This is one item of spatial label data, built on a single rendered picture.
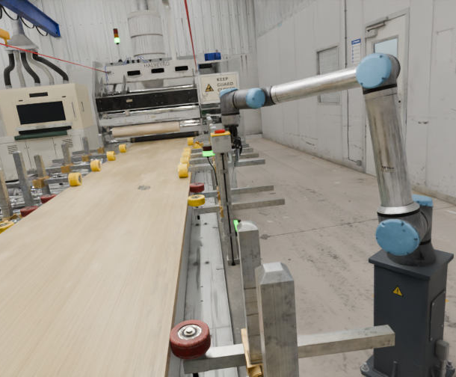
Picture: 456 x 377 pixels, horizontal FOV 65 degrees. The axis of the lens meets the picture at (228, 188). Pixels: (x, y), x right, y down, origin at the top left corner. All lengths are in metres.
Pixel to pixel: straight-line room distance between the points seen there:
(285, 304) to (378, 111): 1.10
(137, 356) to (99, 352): 0.08
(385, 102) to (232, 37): 9.71
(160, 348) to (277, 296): 0.42
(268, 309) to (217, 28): 10.64
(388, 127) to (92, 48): 9.87
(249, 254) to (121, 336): 0.33
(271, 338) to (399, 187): 1.11
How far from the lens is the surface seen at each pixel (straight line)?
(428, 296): 1.72
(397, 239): 1.47
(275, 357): 0.42
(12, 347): 0.91
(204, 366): 0.80
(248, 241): 0.62
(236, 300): 1.24
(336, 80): 1.62
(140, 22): 8.47
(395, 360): 1.94
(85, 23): 10.94
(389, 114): 1.41
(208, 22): 10.91
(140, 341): 0.79
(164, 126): 4.42
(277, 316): 0.39
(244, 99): 1.68
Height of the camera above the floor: 1.35
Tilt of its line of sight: 14 degrees down
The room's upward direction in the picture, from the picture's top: 6 degrees counter-clockwise
